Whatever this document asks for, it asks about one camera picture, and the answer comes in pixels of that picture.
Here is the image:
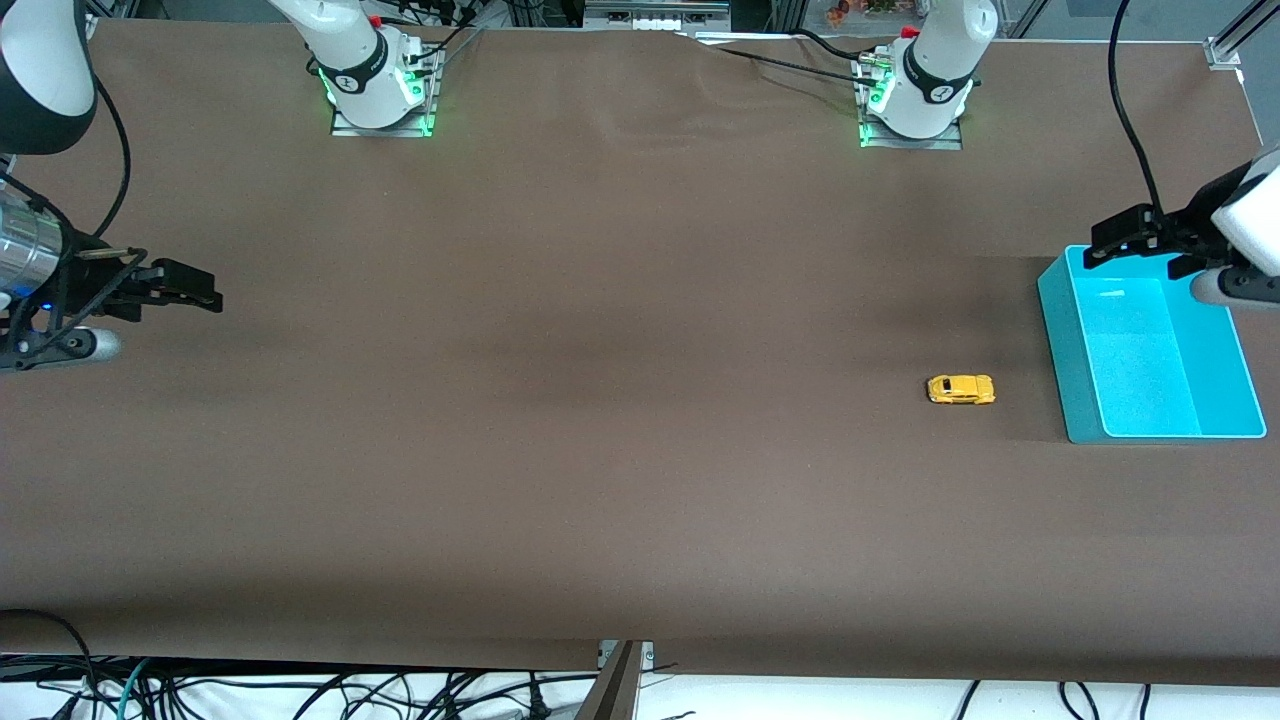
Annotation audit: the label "yellow beetle toy car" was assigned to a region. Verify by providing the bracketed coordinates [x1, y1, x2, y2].
[927, 374, 997, 406]

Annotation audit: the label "teal plastic bin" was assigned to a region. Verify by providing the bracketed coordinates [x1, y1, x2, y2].
[1037, 245, 1268, 444]

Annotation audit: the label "orange background objects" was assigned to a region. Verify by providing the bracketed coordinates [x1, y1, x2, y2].
[825, 0, 901, 26]

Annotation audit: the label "brown table cover sheet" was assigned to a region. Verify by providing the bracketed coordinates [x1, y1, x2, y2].
[0, 18, 1280, 689]

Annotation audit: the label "white power strip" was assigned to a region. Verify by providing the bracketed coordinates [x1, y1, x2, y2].
[585, 2, 732, 32]

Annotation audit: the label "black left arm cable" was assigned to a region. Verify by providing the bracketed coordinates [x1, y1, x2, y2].
[1107, 0, 1166, 216]

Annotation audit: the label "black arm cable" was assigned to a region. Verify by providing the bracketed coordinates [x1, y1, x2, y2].
[92, 78, 132, 243]
[1107, 0, 1166, 216]

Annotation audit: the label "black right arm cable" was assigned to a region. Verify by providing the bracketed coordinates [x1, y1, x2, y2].
[92, 78, 132, 243]

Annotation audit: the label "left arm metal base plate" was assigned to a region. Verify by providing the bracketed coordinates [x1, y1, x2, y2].
[858, 55, 966, 151]

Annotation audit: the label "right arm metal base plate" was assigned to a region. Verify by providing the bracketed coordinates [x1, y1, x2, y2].
[330, 45, 442, 138]

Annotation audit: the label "black looped cable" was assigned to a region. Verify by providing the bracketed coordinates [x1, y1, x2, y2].
[0, 608, 98, 701]

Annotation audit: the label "short black base cable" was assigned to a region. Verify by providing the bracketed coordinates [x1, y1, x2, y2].
[795, 28, 869, 63]

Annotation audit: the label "long black base cable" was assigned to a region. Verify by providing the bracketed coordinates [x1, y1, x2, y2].
[680, 33, 881, 86]

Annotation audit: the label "teal cable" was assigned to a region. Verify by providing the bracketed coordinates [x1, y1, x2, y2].
[115, 657, 153, 720]

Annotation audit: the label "metal table bracket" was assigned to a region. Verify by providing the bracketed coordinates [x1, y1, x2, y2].
[575, 640, 656, 720]

